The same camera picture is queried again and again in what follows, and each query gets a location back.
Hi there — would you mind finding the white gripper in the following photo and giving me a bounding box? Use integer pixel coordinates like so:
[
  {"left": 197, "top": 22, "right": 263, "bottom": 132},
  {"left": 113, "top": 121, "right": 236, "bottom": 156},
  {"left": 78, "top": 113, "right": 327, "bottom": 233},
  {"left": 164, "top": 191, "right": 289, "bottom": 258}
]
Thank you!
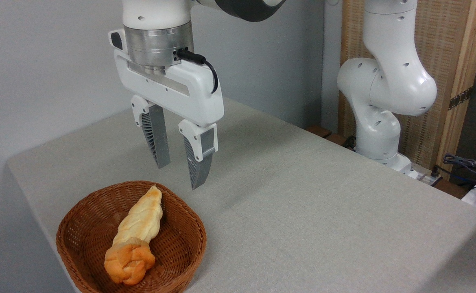
[{"left": 109, "top": 29, "right": 225, "bottom": 190}]

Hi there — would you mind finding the round orange bread roll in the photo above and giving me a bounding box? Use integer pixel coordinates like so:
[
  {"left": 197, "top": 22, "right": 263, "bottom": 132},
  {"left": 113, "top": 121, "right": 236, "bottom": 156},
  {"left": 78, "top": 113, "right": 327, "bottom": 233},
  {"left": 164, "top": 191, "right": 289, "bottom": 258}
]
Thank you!
[{"left": 104, "top": 238, "right": 156, "bottom": 285}]

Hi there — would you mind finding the long braided pale bread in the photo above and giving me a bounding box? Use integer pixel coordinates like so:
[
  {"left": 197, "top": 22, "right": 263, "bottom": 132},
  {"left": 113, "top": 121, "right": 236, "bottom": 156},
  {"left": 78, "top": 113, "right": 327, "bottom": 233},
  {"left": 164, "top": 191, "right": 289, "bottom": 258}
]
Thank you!
[{"left": 112, "top": 185, "right": 164, "bottom": 247}]

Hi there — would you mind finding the brown wicker basket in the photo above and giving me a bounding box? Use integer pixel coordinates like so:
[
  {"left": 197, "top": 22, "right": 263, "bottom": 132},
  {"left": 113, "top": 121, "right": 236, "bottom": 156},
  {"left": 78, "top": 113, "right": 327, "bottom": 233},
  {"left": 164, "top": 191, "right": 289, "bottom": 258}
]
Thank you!
[{"left": 56, "top": 181, "right": 207, "bottom": 293}]

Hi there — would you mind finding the grey table cloth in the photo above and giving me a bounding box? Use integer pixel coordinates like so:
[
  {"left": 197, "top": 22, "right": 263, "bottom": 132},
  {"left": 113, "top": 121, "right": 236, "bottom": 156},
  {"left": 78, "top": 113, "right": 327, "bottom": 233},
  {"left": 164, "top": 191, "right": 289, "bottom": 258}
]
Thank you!
[{"left": 5, "top": 97, "right": 476, "bottom": 293}]

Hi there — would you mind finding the brown wooden ledge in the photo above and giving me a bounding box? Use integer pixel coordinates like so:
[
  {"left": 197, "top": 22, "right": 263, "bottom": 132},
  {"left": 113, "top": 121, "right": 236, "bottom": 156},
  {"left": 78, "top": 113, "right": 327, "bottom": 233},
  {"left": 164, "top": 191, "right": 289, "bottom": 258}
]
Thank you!
[{"left": 306, "top": 125, "right": 357, "bottom": 152}]

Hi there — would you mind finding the black metal hinge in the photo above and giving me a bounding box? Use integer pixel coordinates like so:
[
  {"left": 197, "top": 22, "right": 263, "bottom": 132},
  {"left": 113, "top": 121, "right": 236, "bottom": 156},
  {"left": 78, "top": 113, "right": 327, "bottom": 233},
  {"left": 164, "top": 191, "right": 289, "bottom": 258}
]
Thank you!
[{"left": 448, "top": 87, "right": 474, "bottom": 110}]

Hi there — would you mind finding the wooden woven screen panel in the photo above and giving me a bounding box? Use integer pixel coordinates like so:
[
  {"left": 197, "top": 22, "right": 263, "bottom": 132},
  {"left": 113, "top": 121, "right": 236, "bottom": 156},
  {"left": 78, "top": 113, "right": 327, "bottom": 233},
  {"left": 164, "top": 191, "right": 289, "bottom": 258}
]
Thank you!
[{"left": 338, "top": 0, "right": 476, "bottom": 180}]

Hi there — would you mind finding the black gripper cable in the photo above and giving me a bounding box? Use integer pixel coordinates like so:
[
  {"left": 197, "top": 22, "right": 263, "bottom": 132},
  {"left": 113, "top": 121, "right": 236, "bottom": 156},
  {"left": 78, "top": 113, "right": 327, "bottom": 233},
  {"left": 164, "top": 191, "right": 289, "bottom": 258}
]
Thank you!
[{"left": 176, "top": 48, "right": 219, "bottom": 94}]

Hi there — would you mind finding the grey cable bundle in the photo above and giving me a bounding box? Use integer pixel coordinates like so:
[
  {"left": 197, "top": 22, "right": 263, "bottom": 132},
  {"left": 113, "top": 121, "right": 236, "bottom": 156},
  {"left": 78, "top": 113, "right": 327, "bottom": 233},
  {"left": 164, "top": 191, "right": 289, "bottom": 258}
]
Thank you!
[{"left": 431, "top": 153, "right": 476, "bottom": 191}]

